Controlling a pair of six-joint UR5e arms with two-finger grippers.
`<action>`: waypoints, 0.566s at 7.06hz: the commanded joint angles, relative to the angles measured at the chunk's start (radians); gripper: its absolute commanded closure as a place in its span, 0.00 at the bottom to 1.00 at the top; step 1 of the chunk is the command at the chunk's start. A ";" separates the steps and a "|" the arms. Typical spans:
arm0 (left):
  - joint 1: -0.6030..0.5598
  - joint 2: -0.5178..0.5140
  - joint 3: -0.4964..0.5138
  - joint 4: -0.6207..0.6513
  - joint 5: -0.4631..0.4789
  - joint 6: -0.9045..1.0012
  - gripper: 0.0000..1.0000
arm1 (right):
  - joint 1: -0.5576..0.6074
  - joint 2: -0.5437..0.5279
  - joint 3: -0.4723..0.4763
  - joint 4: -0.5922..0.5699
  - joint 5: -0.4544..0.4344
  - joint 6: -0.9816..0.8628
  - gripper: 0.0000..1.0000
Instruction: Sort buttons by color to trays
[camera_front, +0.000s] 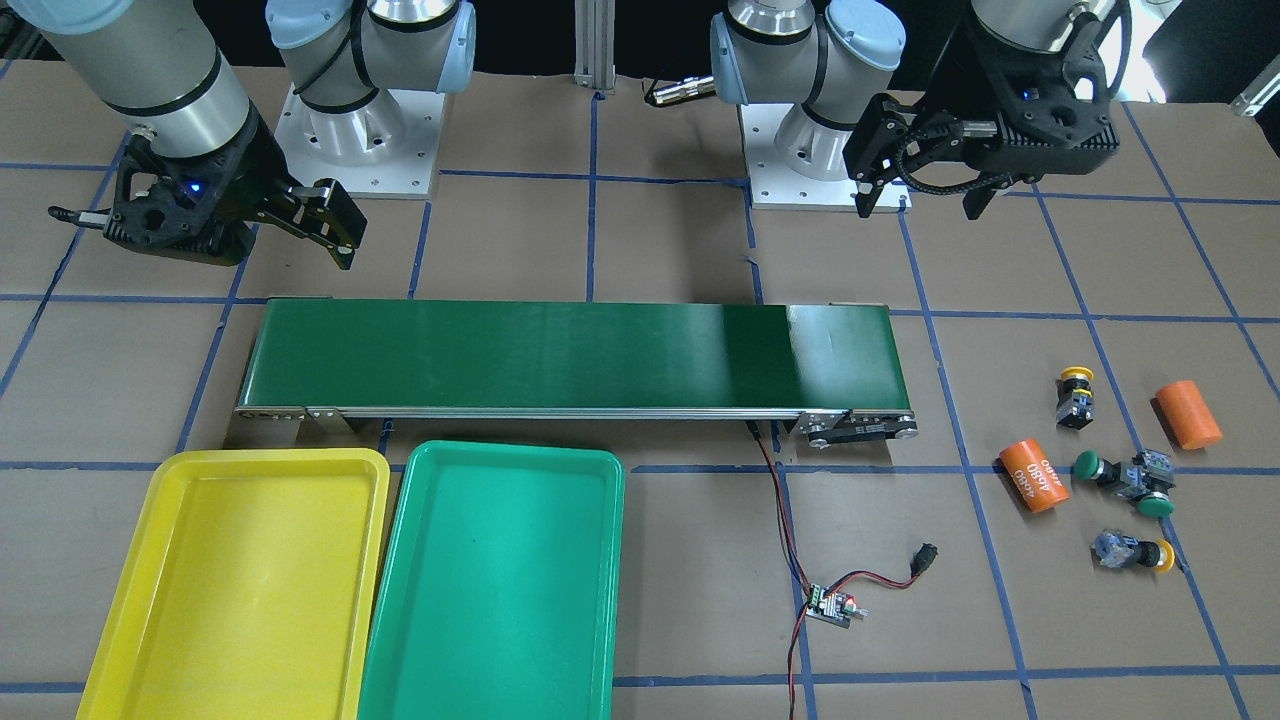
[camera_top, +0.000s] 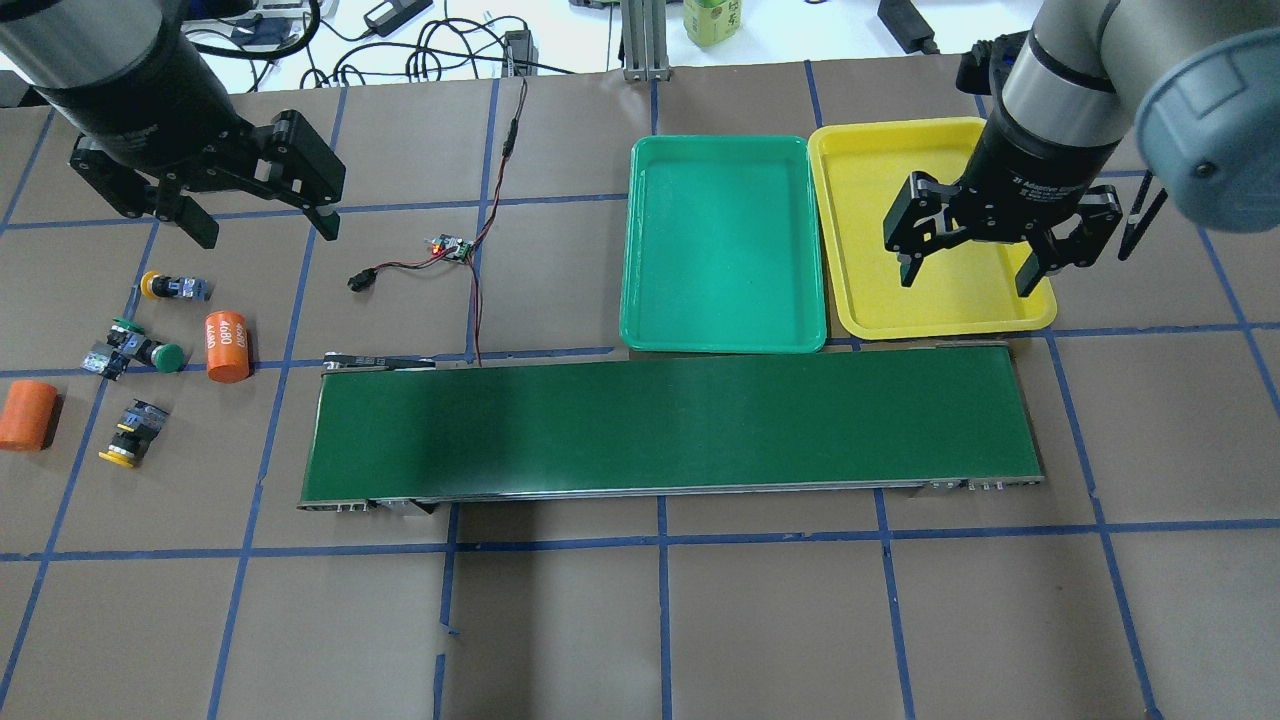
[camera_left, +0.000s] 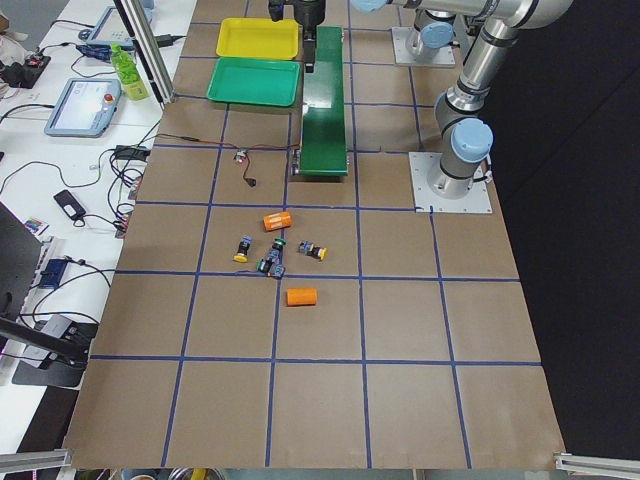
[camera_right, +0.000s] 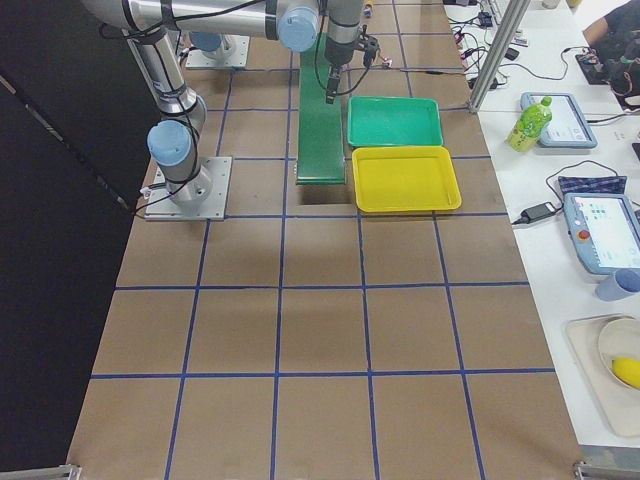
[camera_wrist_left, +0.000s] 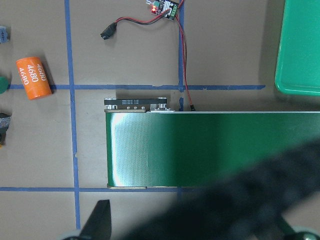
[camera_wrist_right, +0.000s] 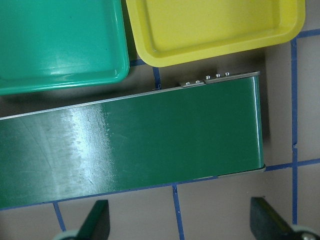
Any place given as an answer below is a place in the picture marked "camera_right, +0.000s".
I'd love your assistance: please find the far teach pendant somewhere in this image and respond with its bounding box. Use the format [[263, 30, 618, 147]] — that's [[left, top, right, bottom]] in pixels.
[[520, 92, 598, 149]]

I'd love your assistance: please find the near teach pendant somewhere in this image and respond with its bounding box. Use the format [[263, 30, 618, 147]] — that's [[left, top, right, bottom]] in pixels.
[[563, 193, 639, 275]]

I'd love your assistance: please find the beige serving tray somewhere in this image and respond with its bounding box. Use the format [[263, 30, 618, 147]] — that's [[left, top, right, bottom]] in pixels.
[[566, 314, 639, 438]]

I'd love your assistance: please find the yellow toy banana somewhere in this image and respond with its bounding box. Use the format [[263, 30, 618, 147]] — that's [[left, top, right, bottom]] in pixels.
[[611, 357, 640, 390]]

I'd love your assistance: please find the blue plastic cup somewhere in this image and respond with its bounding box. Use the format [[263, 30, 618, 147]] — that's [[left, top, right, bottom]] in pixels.
[[595, 268, 640, 301]]

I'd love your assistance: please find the green conveyor belt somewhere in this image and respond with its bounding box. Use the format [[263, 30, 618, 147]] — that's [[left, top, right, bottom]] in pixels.
[[296, 34, 345, 185]]

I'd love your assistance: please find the black power adapter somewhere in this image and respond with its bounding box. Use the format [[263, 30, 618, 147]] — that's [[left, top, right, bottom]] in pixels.
[[519, 202, 557, 224]]

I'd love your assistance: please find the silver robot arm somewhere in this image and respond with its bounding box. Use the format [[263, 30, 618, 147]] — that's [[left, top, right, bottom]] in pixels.
[[83, 1, 319, 211], [167, 1, 379, 104]]

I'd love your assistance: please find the blue plaid cloth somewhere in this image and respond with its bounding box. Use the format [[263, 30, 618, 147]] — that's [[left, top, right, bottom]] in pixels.
[[558, 175, 627, 206]]

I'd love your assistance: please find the green tea bottle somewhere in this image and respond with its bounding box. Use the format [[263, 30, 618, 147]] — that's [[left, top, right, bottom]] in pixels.
[[507, 96, 552, 153]]

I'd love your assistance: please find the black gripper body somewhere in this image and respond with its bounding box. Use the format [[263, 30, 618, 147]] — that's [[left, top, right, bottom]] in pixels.
[[357, 33, 380, 67]]

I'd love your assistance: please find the teach pendant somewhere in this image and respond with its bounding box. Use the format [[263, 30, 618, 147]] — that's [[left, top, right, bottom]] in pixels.
[[563, 193, 639, 275], [520, 92, 598, 149]]

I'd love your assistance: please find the green plastic tray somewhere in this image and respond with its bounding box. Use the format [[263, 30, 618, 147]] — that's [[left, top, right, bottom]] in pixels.
[[347, 96, 444, 147]]

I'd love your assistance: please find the yellow plastic tray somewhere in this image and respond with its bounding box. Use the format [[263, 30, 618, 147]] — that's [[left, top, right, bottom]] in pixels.
[[352, 146, 462, 214]]

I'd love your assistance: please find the aluminium frame post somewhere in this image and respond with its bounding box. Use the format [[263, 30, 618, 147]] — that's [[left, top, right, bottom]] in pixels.
[[468, 0, 530, 113]]

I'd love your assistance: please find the beige plate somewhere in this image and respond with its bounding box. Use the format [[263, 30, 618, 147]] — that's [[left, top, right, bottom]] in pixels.
[[597, 317, 639, 390]]

